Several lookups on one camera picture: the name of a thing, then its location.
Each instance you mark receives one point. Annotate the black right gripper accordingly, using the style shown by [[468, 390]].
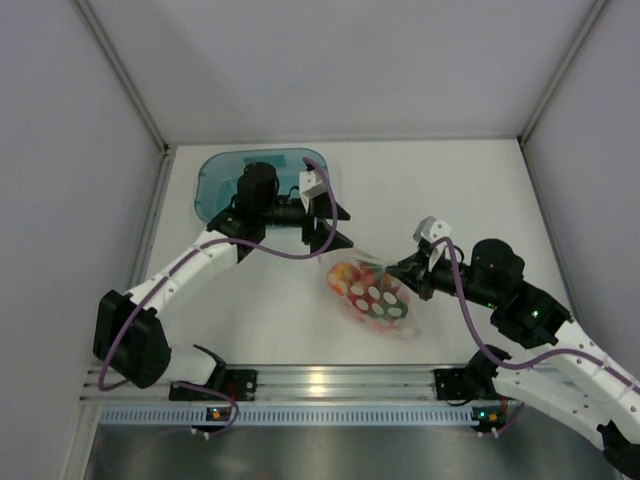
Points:
[[415, 272]]

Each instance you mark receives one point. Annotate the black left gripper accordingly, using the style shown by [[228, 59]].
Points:
[[322, 208]]

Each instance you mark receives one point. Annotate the fake food pieces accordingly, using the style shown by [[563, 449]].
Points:
[[368, 294]]

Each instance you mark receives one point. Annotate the clear zip top bag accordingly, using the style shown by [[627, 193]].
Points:
[[410, 329]]

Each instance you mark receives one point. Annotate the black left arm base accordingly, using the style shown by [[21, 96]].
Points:
[[237, 383]]

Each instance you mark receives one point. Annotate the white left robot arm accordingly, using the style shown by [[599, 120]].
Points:
[[130, 336]]

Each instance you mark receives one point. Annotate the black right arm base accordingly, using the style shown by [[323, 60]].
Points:
[[462, 385]]

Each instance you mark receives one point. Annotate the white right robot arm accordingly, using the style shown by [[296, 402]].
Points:
[[541, 354]]

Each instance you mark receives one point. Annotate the teal plastic bin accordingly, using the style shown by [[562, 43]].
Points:
[[218, 176]]

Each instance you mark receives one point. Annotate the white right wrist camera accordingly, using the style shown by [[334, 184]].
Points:
[[431, 231]]

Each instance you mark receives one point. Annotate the aluminium frame post left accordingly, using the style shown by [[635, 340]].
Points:
[[105, 44]]

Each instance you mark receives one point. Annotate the aluminium frame post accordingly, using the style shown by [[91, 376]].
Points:
[[577, 43], [105, 44]]

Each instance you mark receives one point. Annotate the aluminium mounting rail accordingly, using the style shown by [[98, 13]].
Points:
[[300, 383]]

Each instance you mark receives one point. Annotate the grey slotted cable duct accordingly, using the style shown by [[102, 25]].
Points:
[[271, 415]]

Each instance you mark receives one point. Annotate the aluminium frame post right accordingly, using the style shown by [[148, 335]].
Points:
[[577, 43]]

